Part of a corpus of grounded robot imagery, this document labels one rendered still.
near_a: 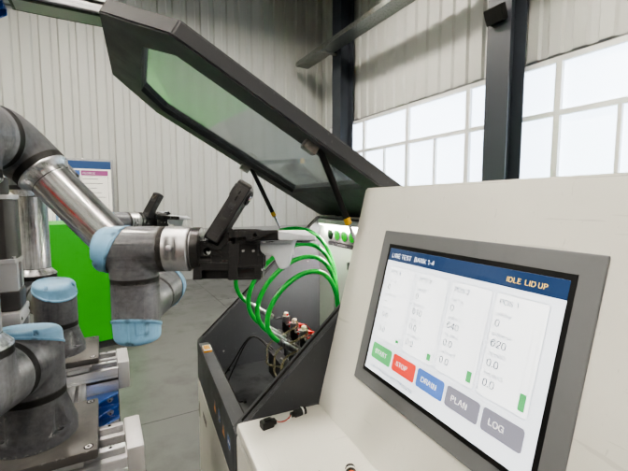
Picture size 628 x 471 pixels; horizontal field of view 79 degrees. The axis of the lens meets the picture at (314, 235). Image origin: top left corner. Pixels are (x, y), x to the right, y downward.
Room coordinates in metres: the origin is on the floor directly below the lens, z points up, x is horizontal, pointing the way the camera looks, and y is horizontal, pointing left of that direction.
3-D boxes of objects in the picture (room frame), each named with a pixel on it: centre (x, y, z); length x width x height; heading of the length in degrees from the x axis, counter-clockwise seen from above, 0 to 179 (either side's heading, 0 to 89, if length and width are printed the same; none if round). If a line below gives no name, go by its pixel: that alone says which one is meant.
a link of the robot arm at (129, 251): (0.62, 0.30, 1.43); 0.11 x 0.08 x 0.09; 94
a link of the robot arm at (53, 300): (1.17, 0.82, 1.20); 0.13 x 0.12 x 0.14; 55
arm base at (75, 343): (1.17, 0.81, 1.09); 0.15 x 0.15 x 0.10
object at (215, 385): (1.20, 0.31, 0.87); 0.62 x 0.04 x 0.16; 25
